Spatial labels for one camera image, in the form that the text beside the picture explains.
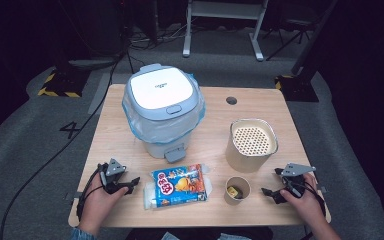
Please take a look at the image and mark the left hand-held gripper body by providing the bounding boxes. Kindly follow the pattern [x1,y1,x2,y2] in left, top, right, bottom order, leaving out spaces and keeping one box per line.
[97,158,130,195]

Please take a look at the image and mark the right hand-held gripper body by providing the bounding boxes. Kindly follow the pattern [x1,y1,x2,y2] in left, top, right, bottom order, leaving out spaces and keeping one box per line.
[274,162,317,198]

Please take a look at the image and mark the small brown paper cup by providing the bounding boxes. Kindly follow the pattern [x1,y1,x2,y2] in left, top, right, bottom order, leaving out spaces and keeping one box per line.
[224,176,252,206]

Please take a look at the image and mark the tall tan cylinder container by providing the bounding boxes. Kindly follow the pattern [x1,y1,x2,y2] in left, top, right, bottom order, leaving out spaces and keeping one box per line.
[225,118,279,174]

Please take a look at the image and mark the colourful snack packet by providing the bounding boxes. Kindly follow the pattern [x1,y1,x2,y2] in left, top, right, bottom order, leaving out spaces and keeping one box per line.
[143,163,214,210]

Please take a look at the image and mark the perforated cream strainer insert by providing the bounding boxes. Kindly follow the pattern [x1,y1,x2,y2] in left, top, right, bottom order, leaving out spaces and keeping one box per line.
[232,124,277,157]

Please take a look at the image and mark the translucent blue bin liner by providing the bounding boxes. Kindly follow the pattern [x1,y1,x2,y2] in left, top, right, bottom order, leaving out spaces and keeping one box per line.
[121,70,206,146]

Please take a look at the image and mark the white blue pedal bin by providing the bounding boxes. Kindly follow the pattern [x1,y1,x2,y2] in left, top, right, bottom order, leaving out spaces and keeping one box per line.
[123,63,202,164]

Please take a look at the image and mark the person's right hand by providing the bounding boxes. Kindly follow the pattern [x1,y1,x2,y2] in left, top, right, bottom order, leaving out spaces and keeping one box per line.
[279,173,328,230]

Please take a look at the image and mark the person's left hand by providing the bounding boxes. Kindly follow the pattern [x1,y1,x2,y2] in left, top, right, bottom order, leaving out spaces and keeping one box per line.
[79,173,130,232]

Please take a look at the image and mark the grey tape piece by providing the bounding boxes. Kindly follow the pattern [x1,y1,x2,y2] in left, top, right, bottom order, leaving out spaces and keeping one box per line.
[65,191,83,202]

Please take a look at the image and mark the person's blue jeans lap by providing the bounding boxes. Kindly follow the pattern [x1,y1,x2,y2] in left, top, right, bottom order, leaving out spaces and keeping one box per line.
[161,231,252,240]

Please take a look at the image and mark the black yellow striped stand base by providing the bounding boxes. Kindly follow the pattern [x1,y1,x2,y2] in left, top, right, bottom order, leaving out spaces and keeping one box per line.
[274,74,320,103]
[37,67,92,99]

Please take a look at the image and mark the black tripod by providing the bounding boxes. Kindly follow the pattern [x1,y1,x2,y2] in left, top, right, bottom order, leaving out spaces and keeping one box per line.
[265,14,314,62]

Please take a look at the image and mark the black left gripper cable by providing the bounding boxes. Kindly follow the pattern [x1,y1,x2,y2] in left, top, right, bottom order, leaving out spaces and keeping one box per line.
[75,162,110,222]

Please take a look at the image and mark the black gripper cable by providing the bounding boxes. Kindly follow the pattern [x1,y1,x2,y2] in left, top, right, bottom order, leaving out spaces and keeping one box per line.
[291,179,328,240]
[75,162,110,222]

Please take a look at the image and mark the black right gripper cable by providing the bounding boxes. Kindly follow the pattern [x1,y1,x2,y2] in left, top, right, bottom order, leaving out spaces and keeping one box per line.
[291,179,328,240]

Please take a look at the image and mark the long black floor cable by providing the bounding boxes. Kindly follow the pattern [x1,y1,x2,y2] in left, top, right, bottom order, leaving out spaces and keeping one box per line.
[0,49,123,240]

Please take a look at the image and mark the grey floor cable cover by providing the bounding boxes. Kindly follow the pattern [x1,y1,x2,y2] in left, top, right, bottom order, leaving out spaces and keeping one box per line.
[87,72,115,116]

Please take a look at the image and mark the bundle of floor cables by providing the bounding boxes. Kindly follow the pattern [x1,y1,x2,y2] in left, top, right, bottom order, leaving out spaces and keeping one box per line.
[129,22,188,46]

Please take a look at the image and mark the white metal desk frame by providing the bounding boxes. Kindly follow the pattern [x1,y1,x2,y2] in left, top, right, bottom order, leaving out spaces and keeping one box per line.
[182,0,270,62]

